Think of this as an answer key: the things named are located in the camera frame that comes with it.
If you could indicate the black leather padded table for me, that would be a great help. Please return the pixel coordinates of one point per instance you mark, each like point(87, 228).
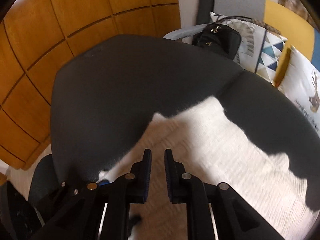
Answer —
point(125, 92)

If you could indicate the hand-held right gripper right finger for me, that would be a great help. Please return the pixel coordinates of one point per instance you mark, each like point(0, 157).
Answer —
point(167, 172)

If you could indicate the grey yellow blue sofa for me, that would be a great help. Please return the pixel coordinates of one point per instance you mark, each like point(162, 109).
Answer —
point(237, 2)

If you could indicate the deer print pillow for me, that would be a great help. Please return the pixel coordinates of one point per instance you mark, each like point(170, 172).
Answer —
point(300, 80)

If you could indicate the black handbag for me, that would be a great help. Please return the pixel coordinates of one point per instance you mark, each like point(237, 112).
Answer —
point(217, 40)

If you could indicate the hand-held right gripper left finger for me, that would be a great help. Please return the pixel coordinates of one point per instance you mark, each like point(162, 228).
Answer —
point(148, 170)

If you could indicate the striped animal print pillow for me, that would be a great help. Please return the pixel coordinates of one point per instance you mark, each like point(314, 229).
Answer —
point(250, 42)

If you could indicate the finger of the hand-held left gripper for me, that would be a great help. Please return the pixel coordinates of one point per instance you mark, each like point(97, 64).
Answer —
point(67, 188)

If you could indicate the black upright board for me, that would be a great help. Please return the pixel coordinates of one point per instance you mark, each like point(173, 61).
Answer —
point(207, 0)

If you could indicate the orange wooden wardrobe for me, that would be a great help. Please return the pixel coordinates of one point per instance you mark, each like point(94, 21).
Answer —
point(87, 17)

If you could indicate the white knit sweater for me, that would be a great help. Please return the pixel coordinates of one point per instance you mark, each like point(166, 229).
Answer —
point(212, 150)

